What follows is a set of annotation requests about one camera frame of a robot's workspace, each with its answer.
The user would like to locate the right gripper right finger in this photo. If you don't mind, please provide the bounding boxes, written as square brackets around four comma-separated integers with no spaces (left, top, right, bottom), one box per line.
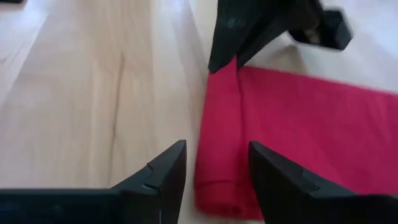
[248,141,358,224]

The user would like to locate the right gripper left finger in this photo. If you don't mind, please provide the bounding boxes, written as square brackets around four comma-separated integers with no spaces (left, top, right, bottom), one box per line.
[111,139,187,224]

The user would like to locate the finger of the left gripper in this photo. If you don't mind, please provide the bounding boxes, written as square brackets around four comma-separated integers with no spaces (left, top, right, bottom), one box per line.
[208,0,280,74]
[236,14,292,70]

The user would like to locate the red towel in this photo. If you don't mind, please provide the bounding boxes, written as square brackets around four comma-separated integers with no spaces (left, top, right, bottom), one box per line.
[193,57,398,220]

